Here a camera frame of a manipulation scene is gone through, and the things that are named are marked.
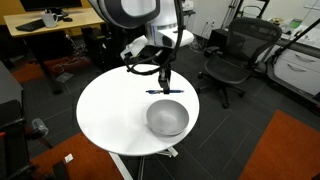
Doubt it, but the blue ballpoint pen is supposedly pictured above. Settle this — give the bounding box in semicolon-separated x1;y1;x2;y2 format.
145;88;185;95

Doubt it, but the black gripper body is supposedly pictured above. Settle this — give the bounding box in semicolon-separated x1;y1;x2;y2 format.
158;63;173;83

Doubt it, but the grey floor plate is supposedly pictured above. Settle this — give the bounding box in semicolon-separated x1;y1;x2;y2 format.
54;71;75;84

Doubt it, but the white table base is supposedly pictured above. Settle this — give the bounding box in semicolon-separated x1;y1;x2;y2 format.
108;145;180;180

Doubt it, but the black slanted pole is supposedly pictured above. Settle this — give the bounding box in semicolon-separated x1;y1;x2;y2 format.
265;17;320;65

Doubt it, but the clear plastic cylinder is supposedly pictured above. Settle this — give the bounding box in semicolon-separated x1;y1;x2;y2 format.
31;117;50;137

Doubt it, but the orange floor rug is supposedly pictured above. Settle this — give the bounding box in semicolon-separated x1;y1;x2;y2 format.
237;109;320;180

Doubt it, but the white drawer cabinet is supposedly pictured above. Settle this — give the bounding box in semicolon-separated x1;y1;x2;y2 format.
272;31;320;98

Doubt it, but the black mesh office chair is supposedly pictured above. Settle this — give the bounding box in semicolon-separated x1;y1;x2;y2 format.
197;16;283;110

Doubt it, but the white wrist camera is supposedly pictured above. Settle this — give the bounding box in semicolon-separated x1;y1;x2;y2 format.
119;35;150;63

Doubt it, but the grey tripod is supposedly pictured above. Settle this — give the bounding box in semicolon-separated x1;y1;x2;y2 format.
221;0;245;30

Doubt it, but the black monitor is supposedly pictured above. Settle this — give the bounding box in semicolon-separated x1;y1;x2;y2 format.
19;0;83;13

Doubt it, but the black equipment rack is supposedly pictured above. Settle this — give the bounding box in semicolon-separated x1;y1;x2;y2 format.
0;61;34;180

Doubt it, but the grey round bowl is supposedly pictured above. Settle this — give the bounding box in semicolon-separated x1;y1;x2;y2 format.
145;99;190;137

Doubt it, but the small white card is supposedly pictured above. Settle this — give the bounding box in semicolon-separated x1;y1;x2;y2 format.
63;153;75;165

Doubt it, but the black keyboard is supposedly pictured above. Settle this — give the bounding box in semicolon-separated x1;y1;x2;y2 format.
14;18;48;33

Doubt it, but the brown wooden desk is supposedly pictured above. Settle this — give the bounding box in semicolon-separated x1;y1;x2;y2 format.
29;132;125;180

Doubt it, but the black computer tower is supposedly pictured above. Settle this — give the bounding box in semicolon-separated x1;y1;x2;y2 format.
81;25;108;73

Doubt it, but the white mug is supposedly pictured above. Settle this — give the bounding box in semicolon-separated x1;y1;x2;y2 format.
41;10;60;29

